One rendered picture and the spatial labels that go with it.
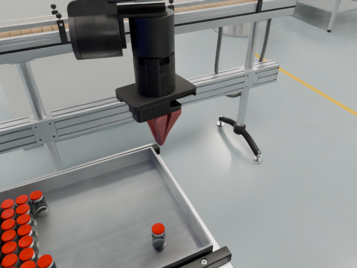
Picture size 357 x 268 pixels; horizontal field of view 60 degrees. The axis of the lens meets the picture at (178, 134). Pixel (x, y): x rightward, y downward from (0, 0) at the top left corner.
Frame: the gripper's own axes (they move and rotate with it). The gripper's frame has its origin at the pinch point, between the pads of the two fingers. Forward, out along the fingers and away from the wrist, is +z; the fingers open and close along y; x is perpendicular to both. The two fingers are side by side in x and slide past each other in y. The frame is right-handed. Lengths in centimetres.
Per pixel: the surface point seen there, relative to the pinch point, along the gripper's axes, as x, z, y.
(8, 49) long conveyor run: -91, 10, 11
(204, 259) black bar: 14.3, 13.7, 1.3
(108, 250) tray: 3.5, 14.9, 12.7
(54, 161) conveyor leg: -97, 69, 7
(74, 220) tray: -5.2, 14.6, 15.4
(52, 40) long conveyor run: -89, 9, -5
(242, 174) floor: -60, 100, -88
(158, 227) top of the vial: 7.3, 10.5, 5.2
